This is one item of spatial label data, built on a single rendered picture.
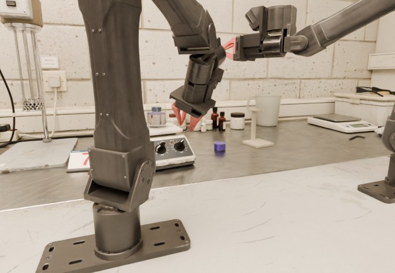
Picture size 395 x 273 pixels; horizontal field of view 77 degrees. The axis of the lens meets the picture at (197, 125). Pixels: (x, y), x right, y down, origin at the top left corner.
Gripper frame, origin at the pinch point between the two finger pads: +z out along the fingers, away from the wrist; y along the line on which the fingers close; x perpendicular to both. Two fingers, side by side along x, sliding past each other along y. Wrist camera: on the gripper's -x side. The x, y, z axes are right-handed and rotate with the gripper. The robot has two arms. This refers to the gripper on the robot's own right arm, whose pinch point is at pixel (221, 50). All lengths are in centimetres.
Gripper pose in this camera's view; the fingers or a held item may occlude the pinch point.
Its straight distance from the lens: 82.0
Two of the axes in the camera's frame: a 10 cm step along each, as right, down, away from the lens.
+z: -7.8, -1.2, 6.1
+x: 0.0, 9.8, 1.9
